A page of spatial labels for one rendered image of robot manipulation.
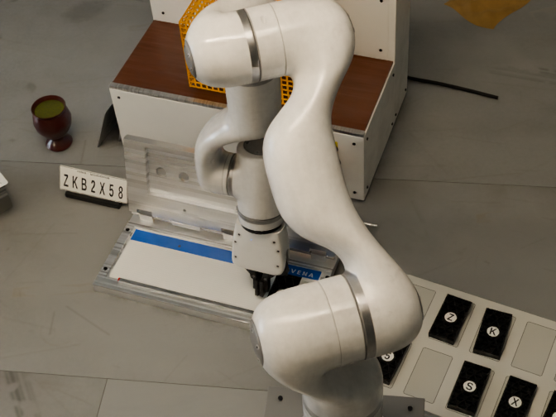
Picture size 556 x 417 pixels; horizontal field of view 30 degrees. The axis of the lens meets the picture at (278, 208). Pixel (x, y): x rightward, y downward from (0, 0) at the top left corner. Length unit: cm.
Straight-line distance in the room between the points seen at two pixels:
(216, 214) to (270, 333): 73
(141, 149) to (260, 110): 45
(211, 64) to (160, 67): 85
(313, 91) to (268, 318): 30
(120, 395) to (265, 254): 37
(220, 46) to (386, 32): 82
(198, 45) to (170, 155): 68
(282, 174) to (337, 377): 30
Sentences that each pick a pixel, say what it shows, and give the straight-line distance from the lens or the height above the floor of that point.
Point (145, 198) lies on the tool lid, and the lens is 211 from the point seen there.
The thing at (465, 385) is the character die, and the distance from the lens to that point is 188.
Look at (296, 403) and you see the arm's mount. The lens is 178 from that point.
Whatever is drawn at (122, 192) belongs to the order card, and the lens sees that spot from 219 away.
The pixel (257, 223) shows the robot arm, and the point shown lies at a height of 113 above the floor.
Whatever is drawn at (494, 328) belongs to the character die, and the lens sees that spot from 195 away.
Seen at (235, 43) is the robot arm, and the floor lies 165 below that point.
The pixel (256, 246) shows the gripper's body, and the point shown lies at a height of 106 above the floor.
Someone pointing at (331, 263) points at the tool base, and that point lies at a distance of 203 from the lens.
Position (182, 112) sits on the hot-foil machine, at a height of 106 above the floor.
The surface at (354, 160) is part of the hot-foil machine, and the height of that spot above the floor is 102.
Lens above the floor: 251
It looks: 48 degrees down
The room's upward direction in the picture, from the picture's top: 6 degrees counter-clockwise
